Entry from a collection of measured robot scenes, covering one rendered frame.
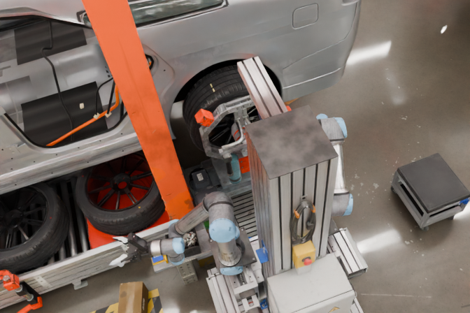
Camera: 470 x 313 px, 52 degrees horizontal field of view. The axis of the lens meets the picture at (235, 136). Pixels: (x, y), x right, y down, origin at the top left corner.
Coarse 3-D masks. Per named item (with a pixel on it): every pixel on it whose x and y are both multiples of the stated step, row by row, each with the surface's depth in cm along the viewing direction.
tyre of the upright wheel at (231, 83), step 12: (216, 72) 311; (228, 72) 310; (204, 84) 310; (216, 84) 306; (228, 84) 303; (240, 84) 303; (192, 96) 314; (204, 96) 306; (216, 96) 301; (228, 96) 302; (192, 108) 312; (204, 108) 303; (192, 120) 311; (192, 132) 316
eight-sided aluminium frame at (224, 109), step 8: (248, 96) 303; (224, 104) 301; (232, 104) 302; (240, 104) 300; (248, 104) 301; (216, 112) 303; (224, 112) 299; (216, 120) 302; (200, 128) 311; (208, 128) 305; (208, 144) 317; (208, 152) 323; (216, 152) 328; (232, 152) 340; (240, 152) 343
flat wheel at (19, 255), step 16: (16, 192) 356; (32, 192) 355; (48, 192) 347; (0, 208) 358; (16, 208) 345; (48, 208) 339; (64, 208) 353; (0, 224) 337; (32, 224) 337; (48, 224) 331; (64, 224) 347; (32, 240) 325; (48, 240) 330; (0, 256) 320; (16, 256) 319; (32, 256) 326; (48, 256) 337; (16, 272) 333
